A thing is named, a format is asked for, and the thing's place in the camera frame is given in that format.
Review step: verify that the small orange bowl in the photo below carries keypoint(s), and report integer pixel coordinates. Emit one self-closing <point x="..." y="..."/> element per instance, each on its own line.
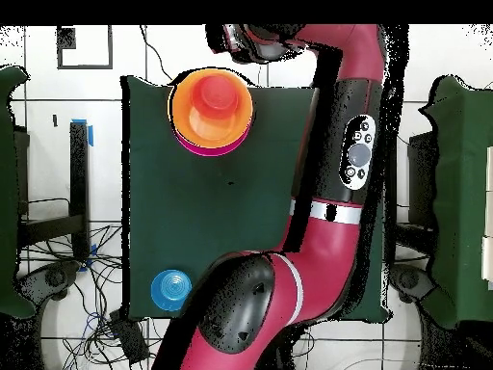
<point x="215" y="96"/>

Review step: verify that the large orange bowl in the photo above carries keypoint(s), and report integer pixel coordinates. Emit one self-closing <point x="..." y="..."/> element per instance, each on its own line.
<point x="212" y="131"/>

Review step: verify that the large pink bowl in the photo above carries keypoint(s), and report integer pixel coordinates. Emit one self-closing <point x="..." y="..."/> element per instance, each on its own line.
<point x="215" y="153"/>

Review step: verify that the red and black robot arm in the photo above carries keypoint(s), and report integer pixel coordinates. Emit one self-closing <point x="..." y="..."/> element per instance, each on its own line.
<point x="327" y="250"/>

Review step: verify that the dark green tablecloth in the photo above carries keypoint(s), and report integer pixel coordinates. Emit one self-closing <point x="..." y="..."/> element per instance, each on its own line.
<point x="212" y="200"/>

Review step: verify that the blue floor tape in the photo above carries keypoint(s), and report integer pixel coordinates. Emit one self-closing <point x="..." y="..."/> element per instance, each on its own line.
<point x="91" y="135"/>

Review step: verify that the black metal stand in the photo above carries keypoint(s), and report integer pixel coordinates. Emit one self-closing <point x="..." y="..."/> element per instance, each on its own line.
<point x="79" y="173"/>
<point x="420" y="173"/>

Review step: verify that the small blue bowl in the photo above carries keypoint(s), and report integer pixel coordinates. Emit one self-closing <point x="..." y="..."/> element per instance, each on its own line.
<point x="171" y="291"/>

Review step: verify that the green cloth side table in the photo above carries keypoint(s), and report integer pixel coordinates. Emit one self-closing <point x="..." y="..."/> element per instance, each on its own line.
<point x="462" y="192"/>
<point x="7" y="192"/>

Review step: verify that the black power strip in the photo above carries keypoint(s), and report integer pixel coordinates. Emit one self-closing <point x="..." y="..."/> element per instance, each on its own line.
<point x="131" y="339"/>

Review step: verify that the black square floor frame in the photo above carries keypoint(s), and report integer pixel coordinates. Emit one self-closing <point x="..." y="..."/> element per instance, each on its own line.
<point x="84" y="67"/>

